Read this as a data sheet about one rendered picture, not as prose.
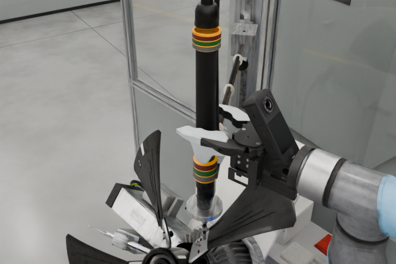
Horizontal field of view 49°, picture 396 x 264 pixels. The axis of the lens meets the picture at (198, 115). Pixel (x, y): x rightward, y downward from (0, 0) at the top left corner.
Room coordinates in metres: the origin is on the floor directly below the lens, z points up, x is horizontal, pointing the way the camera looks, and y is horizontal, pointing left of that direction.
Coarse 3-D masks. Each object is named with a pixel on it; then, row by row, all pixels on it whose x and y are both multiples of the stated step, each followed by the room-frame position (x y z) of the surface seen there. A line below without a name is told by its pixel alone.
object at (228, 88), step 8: (216, 0) 0.69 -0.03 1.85; (240, 48) 1.12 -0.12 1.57; (240, 56) 1.07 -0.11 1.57; (240, 64) 1.07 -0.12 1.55; (232, 72) 0.97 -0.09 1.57; (232, 80) 0.94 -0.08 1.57; (224, 88) 0.91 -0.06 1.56; (232, 88) 0.90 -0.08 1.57; (224, 96) 0.86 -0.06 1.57; (224, 104) 0.82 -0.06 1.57
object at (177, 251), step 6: (180, 246) 0.76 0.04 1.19; (186, 246) 0.75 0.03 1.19; (150, 252) 0.69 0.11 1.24; (156, 252) 0.69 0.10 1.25; (162, 252) 0.68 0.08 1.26; (168, 252) 0.67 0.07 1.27; (174, 252) 0.67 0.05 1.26; (180, 252) 0.69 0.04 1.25; (186, 252) 0.70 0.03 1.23; (144, 258) 0.69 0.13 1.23; (150, 258) 0.69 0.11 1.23; (156, 258) 0.68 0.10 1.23; (162, 258) 0.67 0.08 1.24; (168, 258) 0.67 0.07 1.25; (174, 258) 0.66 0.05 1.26; (186, 258) 0.68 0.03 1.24; (204, 258) 0.71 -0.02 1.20; (210, 258) 0.71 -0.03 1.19
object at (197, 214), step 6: (192, 198) 0.63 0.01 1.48; (216, 198) 0.63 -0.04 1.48; (192, 204) 0.61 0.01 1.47; (216, 204) 0.61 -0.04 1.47; (222, 204) 0.61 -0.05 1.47; (192, 210) 0.60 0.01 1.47; (198, 210) 0.60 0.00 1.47; (204, 210) 0.60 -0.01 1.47; (210, 210) 0.60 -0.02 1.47; (216, 210) 0.60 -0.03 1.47; (222, 210) 0.60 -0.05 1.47; (192, 216) 0.59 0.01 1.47; (198, 216) 0.58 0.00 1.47; (204, 216) 0.58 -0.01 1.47; (210, 216) 0.58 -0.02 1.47; (216, 216) 0.59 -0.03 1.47
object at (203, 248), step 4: (208, 232) 0.74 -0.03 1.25; (204, 240) 0.71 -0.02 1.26; (200, 244) 0.71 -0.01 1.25; (204, 244) 0.70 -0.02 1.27; (192, 248) 0.72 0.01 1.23; (196, 248) 0.70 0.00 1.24; (200, 248) 0.69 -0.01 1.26; (204, 248) 0.68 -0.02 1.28; (192, 252) 0.70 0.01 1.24; (196, 252) 0.68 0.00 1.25; (200, 252) 0.67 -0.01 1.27; (192, 256) 0.68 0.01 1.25; (196, 256) 0.66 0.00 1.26; (192, 260) 0.66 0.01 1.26
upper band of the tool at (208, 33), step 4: (192, 28) 0.62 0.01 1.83; (196, 28) 0.63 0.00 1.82; (200, 28) 0.63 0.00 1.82; (212, 28) 0.63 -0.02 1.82; (216, 28) 0.63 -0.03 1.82; (220, 28) 0.62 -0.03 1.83; (196, 32) 0.60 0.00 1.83; (200, 32) 0.63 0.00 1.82; (204, 32) 0.63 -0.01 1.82; (208, 32) 0.63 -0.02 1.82; (212, 32) 0.63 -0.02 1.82; (216, 32) 0.60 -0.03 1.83; (220, 32) 0.61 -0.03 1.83; (200, 36) 0.59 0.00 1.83; (204, 36) 0.59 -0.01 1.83; (208, 36) 0.59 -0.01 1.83; (212, 36) 0.59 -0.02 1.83; (196, 40) 0.60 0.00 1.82; (216, 40) 0.60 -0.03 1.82
